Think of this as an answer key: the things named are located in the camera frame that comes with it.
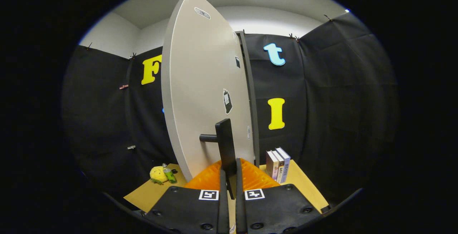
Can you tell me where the black backdrop cloth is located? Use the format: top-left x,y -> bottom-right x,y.
63,10 -> 399,206

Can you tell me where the beige shoe cabinet door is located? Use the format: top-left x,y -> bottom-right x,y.
161,0 -> 256,199

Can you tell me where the green label drink bottle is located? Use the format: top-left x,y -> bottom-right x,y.
162,163 -> 177,184

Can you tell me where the grey shoe cabinet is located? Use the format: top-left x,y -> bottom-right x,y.
234,30 -> 260,167

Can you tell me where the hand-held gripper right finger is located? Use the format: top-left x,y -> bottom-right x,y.
235,157 -> 322,234

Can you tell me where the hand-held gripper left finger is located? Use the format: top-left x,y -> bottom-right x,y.
142,160 -> 230,234

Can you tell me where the yellow pineapple plush toy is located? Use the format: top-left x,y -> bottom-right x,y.
149,166 -> 169,185

